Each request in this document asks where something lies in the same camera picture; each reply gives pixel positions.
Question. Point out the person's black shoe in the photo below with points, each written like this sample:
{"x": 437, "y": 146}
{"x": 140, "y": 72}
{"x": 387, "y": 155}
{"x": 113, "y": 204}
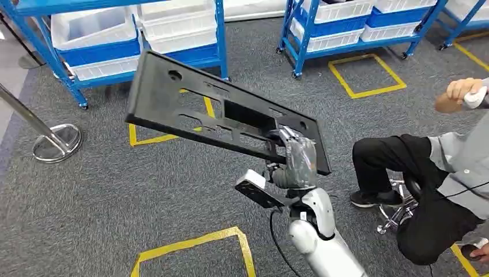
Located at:
{"x": 374, "y": 199}

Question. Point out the blue steel shelf rack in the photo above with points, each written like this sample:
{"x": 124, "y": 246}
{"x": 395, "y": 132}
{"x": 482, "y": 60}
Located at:
{"x": 462, "y": 25}
{"x": 305, "y": 42}
{"x": 219, "y": 38}

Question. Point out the person's right hand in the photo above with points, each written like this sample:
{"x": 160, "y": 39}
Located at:
{"x": 452, "y": 99}

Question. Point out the white handheld controller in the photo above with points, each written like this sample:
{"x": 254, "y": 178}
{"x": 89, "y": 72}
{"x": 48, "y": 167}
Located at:
{"x": 475, "y": 99}

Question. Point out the person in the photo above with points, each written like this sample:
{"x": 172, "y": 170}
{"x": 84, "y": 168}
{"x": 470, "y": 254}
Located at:
{"x": 420, "y": 229}

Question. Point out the black plastic plate frame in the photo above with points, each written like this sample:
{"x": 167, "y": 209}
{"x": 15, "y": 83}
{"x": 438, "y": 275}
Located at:
{"x": 156, "y": 91}

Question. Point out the chrome base office chair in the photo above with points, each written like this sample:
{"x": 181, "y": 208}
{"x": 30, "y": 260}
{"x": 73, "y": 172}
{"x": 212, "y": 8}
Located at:
{"x": 395, "y": 218}

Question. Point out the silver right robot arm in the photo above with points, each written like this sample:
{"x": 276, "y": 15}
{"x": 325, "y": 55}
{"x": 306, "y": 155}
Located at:
{"x": 324, "y": 244}

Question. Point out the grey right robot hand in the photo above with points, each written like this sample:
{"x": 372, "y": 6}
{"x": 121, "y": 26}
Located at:
{"x": 301, "y": 164}

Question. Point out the chrome stanchion post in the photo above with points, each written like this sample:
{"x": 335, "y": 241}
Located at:
{"x": 57, "y": 143}

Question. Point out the yellow floor tape square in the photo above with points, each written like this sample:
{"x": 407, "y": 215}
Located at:
{"x": 132, "y": 135}

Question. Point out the person's left hand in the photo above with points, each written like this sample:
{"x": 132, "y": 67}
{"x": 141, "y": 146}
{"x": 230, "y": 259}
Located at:
{"x": 482, "y": 254}

